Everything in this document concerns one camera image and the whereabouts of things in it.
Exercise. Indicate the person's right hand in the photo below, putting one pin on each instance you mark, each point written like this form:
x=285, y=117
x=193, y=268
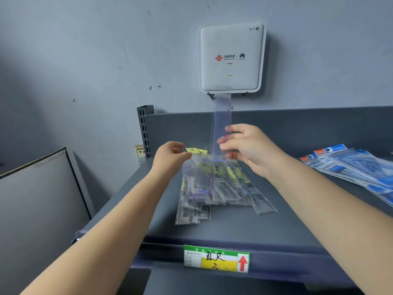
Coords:
x=261, y=150

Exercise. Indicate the person's left hand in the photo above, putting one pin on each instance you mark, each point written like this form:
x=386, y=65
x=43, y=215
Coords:
x=165, y=162

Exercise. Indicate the pile of clear rulers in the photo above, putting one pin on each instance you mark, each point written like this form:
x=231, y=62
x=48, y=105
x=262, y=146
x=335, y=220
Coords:
x=212, y=187

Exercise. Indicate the clear straight ruler packet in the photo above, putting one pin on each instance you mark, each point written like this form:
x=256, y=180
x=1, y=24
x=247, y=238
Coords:
x=221, y=113

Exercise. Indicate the pile of blue set-square packets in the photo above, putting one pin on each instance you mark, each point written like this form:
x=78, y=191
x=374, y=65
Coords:
x=359, y=165

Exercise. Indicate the person's right forearm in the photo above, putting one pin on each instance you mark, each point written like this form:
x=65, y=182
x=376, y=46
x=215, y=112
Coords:
x=337, y=221

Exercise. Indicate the person's left forearm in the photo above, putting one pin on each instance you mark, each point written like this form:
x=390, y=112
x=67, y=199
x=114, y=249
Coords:
x=98, y=242

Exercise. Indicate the green yellow shelf price label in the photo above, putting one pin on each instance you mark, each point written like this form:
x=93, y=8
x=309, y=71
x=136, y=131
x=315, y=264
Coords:
x=215, y=259

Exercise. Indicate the grey leaning board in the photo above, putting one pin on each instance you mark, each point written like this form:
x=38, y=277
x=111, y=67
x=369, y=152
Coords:
x=37, y=218

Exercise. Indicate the pale wall socket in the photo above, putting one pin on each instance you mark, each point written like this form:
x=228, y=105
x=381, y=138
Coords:
x=139, y=152

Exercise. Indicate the grey slotted shelf post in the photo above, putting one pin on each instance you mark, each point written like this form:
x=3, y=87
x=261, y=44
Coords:
x=145, y=132

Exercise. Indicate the white wall router box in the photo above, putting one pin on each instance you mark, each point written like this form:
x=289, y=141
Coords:
x=230, y=39

